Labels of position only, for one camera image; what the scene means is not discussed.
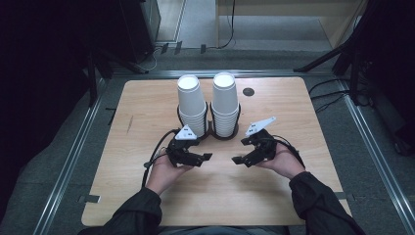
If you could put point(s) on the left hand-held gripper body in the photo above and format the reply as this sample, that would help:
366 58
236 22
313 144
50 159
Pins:
182 148

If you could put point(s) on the light wooden furniture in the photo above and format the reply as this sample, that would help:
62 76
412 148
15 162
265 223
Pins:
293 8

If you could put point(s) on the black metal stand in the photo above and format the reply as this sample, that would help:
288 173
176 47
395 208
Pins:
93 76

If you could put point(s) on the black double cup holder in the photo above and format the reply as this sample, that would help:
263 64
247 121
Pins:
209 129

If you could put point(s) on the person's right hand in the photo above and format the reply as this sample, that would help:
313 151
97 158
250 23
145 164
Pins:
287 163

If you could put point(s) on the metal floor rail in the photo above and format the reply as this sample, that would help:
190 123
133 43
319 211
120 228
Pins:
68 166
375 156

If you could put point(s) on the black round table grommet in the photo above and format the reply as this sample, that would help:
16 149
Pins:
248 91

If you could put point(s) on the grey tape piece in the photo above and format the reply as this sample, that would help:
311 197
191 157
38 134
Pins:
345 196
89 198

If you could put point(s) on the person's left hand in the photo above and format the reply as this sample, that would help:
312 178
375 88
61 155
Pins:
163 178

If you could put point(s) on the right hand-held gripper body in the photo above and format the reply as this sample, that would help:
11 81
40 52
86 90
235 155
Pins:
266 145

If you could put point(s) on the black cabinet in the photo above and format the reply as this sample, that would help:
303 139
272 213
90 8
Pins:
138 29

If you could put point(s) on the black tripod stand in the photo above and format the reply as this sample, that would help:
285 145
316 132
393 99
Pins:
345 45

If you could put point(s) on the stack of white paper cups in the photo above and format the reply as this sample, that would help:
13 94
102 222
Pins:
225 104
191 101

